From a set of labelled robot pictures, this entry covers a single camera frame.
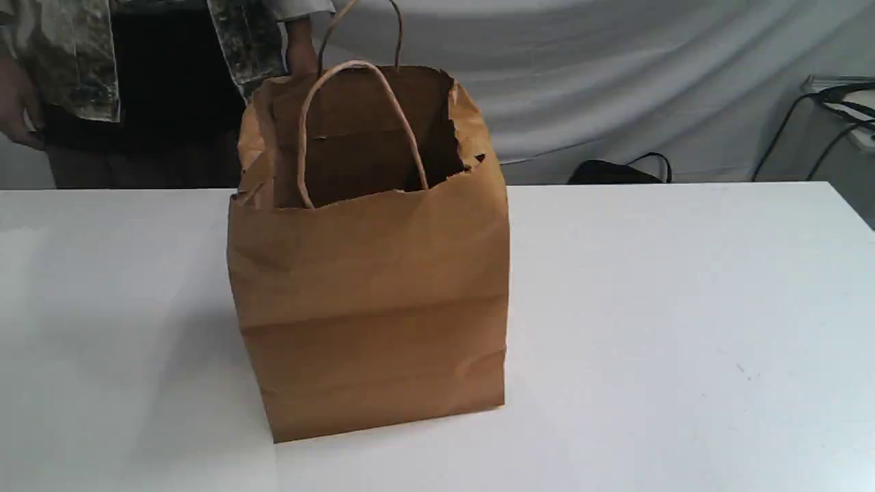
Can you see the person's right hand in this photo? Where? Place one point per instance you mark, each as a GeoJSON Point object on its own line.
{"type": "Point", "coordinates": [21, 111]}

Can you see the person's left hand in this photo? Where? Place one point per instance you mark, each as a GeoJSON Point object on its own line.
{"type": "Point", "coordinates": [301, 57]}

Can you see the brown paper bag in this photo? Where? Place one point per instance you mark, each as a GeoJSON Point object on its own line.
{"type": "Point", "coordinates": [369, 249]}

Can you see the white sleeve forearm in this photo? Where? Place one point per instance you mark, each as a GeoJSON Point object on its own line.
{"type": "Point", "coordinates": [289, 10]}

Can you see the black bag behind table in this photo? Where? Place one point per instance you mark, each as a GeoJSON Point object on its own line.
{"type": "Point", "coordinates": [597, 172]}

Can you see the camouflage jacket person torso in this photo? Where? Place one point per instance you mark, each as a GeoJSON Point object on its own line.
{"type": "Point", "coordinates": [143, 94]}

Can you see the grey draped backdrop cloth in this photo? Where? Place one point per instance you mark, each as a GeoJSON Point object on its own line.
{"type": "Point", "coordinates": [551, 75]}

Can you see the grey equipment at right edge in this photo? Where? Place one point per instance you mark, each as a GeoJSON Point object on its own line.
{"type": "Point", "coordinates": [851, 99]}

